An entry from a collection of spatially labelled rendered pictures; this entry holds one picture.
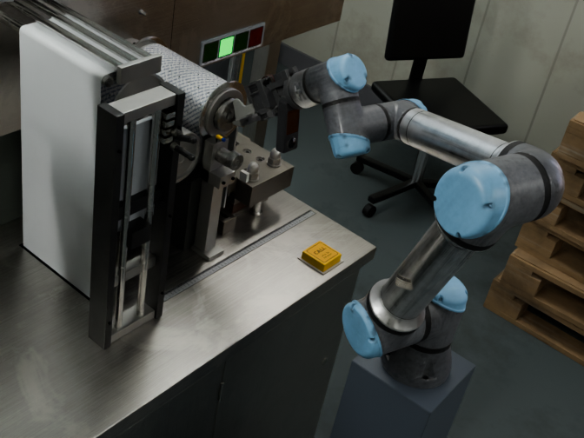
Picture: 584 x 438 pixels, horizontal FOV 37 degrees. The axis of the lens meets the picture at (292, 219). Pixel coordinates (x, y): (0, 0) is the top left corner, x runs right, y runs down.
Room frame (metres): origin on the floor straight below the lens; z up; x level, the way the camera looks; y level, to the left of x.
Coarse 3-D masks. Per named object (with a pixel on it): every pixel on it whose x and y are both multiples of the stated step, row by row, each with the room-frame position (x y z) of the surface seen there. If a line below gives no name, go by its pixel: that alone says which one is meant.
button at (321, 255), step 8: (312, 248) 1.68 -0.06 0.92; (320, 248) 1.69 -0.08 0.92; (328, 248) 1.70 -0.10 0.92; (304, 256) 1.66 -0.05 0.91; (312, 256) 1.65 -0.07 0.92; (320, 256) 1.65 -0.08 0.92; (328, 256) 1.66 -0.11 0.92; (336, 256) 1.67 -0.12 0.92; (312, 264) 1.64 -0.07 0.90; (320, 264) 1.63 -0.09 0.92; (328, 264) 1.64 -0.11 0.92
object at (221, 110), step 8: (224, 104) 1.64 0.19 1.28; (232, 104) 1.66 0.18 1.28; (216, 112) 1.63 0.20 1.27; (224, 112) 1.64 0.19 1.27; (232, 112) 1.66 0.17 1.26; (216, 120) 1.63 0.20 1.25; (224, 120) 1.64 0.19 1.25; (232, 120) 1.66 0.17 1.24; (216, 128) 1.64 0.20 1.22; (224, 128) 1.64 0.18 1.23
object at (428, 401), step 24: (360, 360) 1.36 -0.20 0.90; (456, 360) 1.42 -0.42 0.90; (360, 384) 1.33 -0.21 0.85; (384, 384) 1.31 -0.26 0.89; (456, 384) 1.34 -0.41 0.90; (360, 408) 1.32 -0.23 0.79; (384, 408) 1.30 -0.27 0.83; (408, 408) 1.27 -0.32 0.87; (432, 408) 1.26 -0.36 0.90; (456, 408) 1.40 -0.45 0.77; (336, 432) 1.34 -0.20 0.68; (360, 432) 1.32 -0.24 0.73; (384, 432) 1.29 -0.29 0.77; (408, 432) 1.26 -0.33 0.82; (432, 432) 1.30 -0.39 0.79
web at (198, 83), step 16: (144, 48) 1.78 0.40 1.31; (160, 48) 1.79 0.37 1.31; (176, 64) 1.73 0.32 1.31; (192, 64) 1.74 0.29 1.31; (160, 80) 1.51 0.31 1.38; (176, 80) 1.69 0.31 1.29; (192, 80) 1.68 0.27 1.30; (208, 80) 1.68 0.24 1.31; (224, 80) 1.71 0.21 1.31; (112, 96) 1.41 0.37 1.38; (192, 96) 1.65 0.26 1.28; (208, 96) 1.64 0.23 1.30; (192, 112) 1.63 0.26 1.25; (192, 128) 1.63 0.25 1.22
